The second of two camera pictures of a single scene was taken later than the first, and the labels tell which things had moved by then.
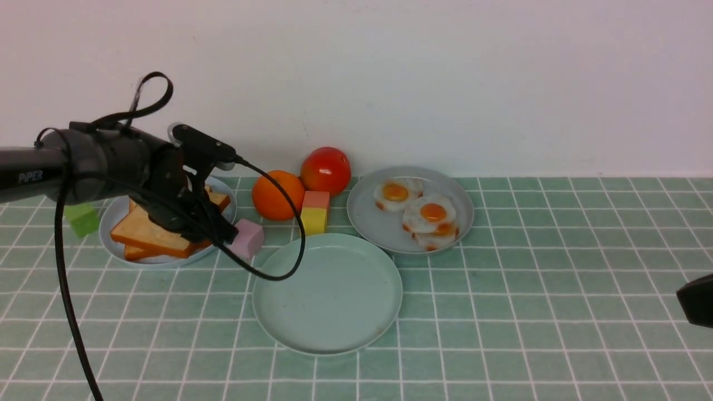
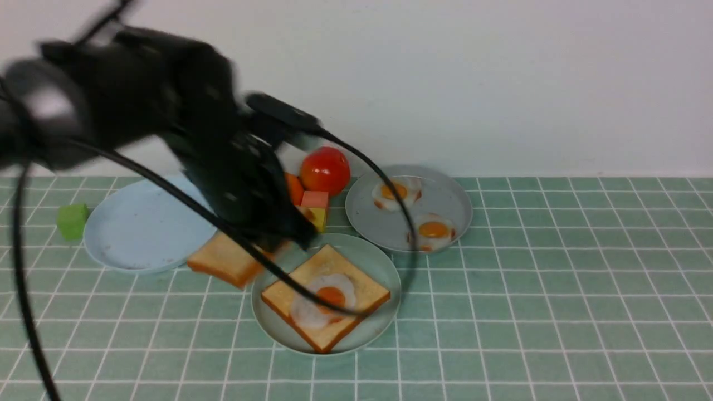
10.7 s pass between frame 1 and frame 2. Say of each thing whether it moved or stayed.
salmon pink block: stayed
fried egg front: stayed
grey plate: stayed
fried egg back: stayed
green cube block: stayed
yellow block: stayed
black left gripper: moved
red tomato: stayed
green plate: stayed
